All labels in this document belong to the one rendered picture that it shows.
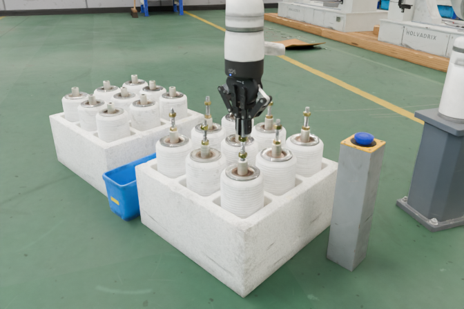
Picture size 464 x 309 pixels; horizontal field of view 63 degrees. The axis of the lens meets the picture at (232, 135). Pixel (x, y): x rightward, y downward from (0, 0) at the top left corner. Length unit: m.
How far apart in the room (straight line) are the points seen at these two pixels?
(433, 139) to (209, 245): 0.64
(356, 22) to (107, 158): 3.39
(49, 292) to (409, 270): 0.82
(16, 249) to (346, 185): 0.83
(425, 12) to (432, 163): 2.50
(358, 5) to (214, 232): 3.55
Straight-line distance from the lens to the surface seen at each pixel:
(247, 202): 0.81
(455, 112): 1.10
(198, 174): 0.87
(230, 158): 0.95
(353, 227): 0.92
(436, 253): 1.12
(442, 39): 3.18
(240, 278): 0.86
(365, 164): 0.83
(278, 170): 0.87
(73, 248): 1.09
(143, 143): 1.22
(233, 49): 0.70
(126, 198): 1.09
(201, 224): 0.88
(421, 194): 1.19
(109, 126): 1.19
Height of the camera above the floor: 0.65
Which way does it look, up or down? 23 degrees down
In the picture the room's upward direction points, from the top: straight up
